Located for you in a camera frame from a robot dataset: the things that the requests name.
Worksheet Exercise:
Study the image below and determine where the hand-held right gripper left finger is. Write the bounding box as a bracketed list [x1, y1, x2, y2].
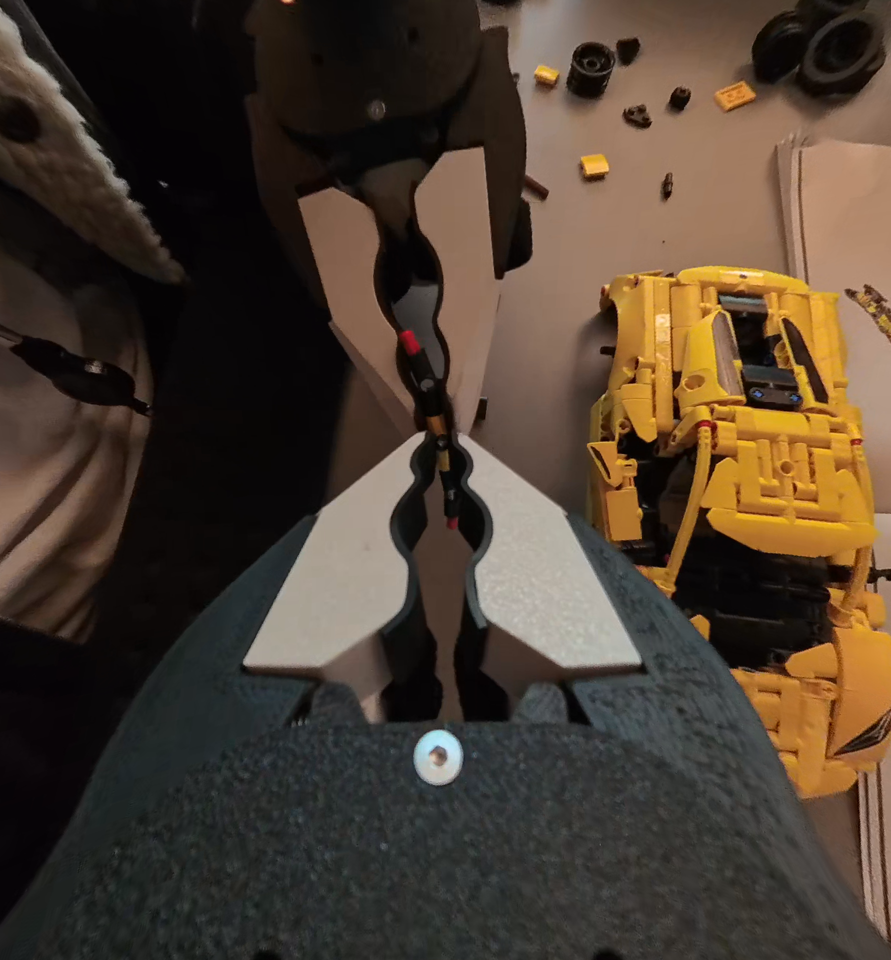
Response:
[241, 433, 427, 723]

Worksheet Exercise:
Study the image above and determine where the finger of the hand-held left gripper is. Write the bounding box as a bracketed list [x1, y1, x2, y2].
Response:
[296, 186, 427, 436]
[414, 144, 504, 438]

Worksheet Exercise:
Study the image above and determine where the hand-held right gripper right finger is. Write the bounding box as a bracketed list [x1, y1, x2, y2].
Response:
[455, 435, 645, 719]

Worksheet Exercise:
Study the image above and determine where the yellow pin connector brick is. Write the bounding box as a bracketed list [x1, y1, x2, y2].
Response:
[424, 408, 458, 481]

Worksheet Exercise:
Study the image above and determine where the yellow toy brick car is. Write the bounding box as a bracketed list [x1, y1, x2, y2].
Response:
[586, 266, 891, 800]

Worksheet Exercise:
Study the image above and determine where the grey desk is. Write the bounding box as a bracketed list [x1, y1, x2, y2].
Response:
[325, 0, 891, 901]

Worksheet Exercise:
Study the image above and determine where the pile of black yellow bricks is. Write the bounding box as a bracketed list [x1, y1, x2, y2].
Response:
[531, 36, 758, 204]

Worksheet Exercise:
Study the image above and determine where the black toy tire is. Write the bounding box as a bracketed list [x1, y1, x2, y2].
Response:
[565, 41, 618, 99]
[751, 9, 814, 84]
[798, 7, 888, 99]

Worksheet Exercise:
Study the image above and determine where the building instruction booklet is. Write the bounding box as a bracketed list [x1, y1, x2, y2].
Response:
[775, 135, 891, 960]

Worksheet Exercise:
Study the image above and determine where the black lanyard strap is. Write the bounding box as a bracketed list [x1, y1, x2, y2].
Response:
[0, 303, 153, 417]

